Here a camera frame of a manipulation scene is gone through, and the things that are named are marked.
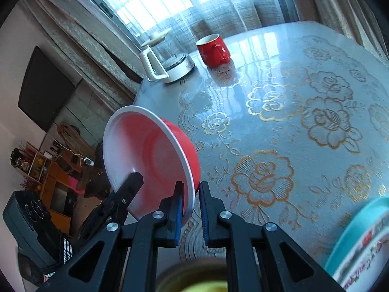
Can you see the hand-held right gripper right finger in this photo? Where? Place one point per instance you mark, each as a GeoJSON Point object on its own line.
{"type": "Point", "coordinates": [204, 219]}

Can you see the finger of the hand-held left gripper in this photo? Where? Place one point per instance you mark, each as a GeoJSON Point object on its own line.
{"type": "Point", "coordinates": [130, 185]}

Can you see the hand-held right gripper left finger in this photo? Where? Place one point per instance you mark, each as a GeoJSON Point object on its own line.
{"type": "Point", "coordinates": [180, 210]}

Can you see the red plastic bowl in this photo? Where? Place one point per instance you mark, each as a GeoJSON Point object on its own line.
{"type": "Point", "coordinates": [146, 146]}

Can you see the stainless steel bowl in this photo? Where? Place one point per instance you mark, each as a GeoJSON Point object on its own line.
{"type": "Point", "coordinates": [170, 275]}

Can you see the teal plastic plate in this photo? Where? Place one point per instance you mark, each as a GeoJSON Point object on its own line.
{"type": "Point", "coordinates": [358, 222]}

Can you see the large white patterned plate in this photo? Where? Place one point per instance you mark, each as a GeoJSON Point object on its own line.
{"type": "Point", "coordinates": [357, 251]}

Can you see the white charger plug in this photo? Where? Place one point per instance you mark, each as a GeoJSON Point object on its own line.
{"type": "Point", "coordinates": [88, 161]}

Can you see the pink plastic object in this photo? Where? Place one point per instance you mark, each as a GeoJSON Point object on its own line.
{"type": "Point", "coordinates": [76, 184]}

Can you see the orange wooden cabinet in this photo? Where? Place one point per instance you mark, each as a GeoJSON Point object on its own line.
{"type": "Point", "coordinates": [48, 182]}

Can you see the wooden shelf with items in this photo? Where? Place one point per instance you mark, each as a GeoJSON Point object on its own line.
{"type": "Point", "coordinates": [27, 164]}

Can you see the dark grey flat appliance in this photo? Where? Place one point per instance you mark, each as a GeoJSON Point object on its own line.
{"type": "Point", "coordinates": [27, 219]}

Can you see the white glass electric kettle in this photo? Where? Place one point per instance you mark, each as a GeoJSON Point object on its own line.
{"type": "Point", "coordinates": [176, 67]}

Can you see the beige patterned curtain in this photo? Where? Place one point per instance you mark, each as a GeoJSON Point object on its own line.
{"type": "Point", "coordinates": [340, 6]}
{"type": "Point", "coordinates": [85, 42]}

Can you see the red mug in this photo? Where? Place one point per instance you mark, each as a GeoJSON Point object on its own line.
{"type": "Point", "coordinates": [212, 51]}

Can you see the large grid window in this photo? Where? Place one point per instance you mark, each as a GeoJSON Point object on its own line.
{"type": "Point", "coordinates": [158, 0]}

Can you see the white sheer curtain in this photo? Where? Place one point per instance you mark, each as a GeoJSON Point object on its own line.
{"type": "Point", "coordinates": [218, 15]}

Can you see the black wall television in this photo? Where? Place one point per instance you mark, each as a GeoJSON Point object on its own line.
{"type": "Point", "coordinates": [45, 88]}

